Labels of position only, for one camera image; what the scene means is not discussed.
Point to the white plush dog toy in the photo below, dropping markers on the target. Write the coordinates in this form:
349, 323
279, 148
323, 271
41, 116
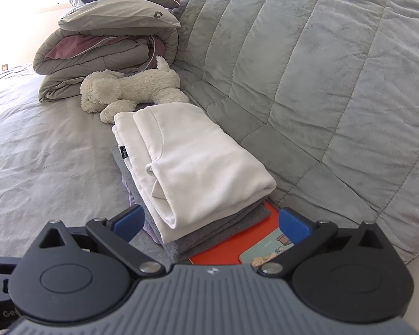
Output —
132, 89

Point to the folded grey quilt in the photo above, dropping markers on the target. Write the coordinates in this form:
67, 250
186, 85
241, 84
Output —
101, 52

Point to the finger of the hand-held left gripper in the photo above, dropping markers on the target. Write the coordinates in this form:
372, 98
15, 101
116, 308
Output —
0, 268

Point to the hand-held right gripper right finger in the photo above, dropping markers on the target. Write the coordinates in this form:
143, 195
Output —
293, 223

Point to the folded lavender garment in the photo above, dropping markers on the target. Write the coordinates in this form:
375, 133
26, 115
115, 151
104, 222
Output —
150, 232

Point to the teal illustrated card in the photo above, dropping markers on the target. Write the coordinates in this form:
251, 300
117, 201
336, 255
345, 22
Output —
265, 249

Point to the white long-sleeve sweatshirt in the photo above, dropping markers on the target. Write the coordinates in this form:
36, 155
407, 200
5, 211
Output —
195, 167

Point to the orange book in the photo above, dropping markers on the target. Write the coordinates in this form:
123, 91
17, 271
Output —
230, 247

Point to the grey quilted headboard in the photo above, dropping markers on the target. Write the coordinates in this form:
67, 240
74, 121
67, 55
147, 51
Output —
300, 94

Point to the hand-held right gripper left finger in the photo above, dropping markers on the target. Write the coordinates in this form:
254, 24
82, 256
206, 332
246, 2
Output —
129, 221

